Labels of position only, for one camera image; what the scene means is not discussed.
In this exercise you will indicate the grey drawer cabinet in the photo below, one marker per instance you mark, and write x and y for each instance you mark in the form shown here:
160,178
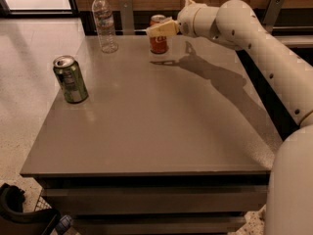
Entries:
178,143

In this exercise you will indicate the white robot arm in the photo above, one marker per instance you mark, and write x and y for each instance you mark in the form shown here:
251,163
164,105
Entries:
289,207

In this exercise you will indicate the metal wall bracket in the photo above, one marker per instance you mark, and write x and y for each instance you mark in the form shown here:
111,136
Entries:
271,14
127,16

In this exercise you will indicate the green soda can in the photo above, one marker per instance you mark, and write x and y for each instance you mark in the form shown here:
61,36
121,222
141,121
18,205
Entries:
69,76

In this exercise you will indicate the red coke can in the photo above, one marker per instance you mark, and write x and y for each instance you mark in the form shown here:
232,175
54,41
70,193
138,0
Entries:
158,44

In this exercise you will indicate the clear plastic water bottle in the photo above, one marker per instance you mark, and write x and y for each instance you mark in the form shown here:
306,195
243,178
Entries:
104,23

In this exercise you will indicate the right metal wall bracket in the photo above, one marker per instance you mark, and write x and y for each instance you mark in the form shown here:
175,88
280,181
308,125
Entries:
271,14

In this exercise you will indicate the left metal wall bracket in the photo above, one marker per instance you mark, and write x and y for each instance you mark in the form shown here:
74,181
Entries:
127,16

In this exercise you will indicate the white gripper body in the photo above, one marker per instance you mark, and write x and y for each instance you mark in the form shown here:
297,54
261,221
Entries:
186,20

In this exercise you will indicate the blue cylindrical object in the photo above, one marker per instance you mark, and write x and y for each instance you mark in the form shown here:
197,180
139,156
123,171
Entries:
64,225

